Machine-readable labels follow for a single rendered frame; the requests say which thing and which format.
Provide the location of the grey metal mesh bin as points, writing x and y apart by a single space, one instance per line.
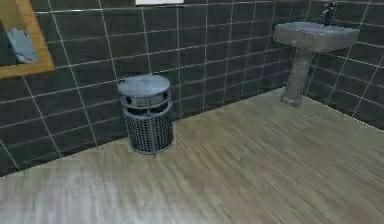
146 115

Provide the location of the black sink tap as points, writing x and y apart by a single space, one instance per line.
328 13

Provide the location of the white wall fixture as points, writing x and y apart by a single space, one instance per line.
159 1

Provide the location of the grey pedestal sink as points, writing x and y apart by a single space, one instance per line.
306 40

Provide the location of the wooden framed wall picture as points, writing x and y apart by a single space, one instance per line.
20 43

